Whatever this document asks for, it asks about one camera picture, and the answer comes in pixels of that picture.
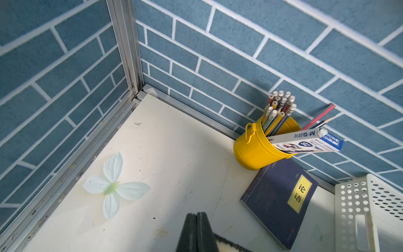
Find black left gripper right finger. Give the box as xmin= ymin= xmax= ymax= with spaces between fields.
xmin=196 ymin=212 xmax=219 ymax=252

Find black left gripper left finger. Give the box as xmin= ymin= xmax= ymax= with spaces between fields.
xmin=176 ymin=213 xmax=197 ymax=252

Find black pillowcase with cream flowers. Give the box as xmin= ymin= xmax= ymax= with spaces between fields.
xmin=214 ymin=234 xmax=251 ymax=252

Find dark blue book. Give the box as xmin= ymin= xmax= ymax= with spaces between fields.
xmin=240 ymin=159 xmax=319 ymax=251

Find yellow metal pencil bucket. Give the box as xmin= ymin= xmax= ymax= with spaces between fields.
xmin=234 ymin=119 xmax=293 ymax=170

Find white blue pencil box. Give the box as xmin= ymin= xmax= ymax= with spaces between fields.
xmin=268 ymin=128 xmax=344 ymax=154

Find bundle of pencils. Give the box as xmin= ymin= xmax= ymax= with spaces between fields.
xmin=260 ymin=90 xmax=297 ymax=136

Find red pencil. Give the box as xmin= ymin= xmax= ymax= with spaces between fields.
xmin=301 ymin=104 xmax=336 ymax=131

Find white perforated plastic basket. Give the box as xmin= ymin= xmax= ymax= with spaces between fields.
xmin=335 ymin=174 xmax=403 ymax=252

